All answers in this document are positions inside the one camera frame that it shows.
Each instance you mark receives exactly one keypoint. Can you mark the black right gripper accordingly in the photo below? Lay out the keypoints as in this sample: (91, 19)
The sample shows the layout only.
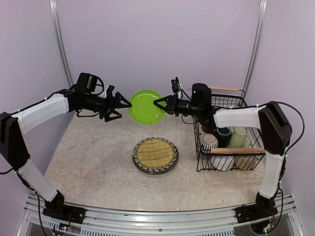
(171, 107)

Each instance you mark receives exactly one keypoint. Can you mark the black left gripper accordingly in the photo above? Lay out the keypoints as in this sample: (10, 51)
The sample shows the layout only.
(111, 106)

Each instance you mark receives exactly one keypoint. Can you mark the lime green plate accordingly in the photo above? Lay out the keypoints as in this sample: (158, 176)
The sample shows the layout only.
(143, 110)

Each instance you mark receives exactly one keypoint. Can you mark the brown white small bowl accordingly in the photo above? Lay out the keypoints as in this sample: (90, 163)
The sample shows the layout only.
(208, 128)

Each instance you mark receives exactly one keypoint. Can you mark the yellow green woven plate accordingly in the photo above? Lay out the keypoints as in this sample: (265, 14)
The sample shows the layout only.
(155, 153)

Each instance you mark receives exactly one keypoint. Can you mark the white plate dark stripes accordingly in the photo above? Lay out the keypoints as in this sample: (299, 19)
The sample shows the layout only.
(137, 146)

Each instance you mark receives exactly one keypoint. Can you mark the dark green mug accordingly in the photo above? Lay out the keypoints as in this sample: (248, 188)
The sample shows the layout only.
(223, 136)

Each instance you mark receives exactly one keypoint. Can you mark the grey reindeer plate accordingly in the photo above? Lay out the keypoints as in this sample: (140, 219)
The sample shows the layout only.
(158, 171)

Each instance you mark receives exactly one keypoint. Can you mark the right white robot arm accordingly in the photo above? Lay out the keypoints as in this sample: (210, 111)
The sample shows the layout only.
(269, 119)

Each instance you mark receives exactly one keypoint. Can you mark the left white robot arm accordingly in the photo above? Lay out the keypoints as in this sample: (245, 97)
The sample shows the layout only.
(16, 126)

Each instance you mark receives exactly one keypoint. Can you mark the striped black white cup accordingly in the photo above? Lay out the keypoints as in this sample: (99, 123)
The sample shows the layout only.
(208, 141)

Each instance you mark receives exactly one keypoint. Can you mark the light green cup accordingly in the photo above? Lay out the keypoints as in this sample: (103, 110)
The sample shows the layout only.
(238, 137)

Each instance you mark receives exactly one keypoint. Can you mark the clear glass cup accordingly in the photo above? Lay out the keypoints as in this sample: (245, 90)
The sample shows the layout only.
(247, 143)

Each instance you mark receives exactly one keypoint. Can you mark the beige cup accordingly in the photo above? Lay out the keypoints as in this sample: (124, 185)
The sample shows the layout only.
(244, 163)

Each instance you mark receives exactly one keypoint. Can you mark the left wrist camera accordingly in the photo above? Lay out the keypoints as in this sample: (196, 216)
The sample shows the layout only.
(93, 85)

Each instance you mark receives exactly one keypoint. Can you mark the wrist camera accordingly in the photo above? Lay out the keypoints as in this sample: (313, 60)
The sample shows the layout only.
(93, 85)
(200, 94)

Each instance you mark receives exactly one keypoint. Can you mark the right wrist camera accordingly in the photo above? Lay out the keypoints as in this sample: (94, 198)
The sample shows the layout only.
(200, 94)

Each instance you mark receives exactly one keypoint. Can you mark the black wire dish rack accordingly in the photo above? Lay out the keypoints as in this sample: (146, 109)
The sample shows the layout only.
(204, 159)

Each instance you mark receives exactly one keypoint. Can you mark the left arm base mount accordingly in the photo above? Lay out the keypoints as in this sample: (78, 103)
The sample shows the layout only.
(72, 214)

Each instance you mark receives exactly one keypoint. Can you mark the aluminium front rail frame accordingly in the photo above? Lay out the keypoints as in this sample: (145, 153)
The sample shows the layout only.
(112, 222)

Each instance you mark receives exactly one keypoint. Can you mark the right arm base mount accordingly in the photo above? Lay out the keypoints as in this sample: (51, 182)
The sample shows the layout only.
(251, 212)

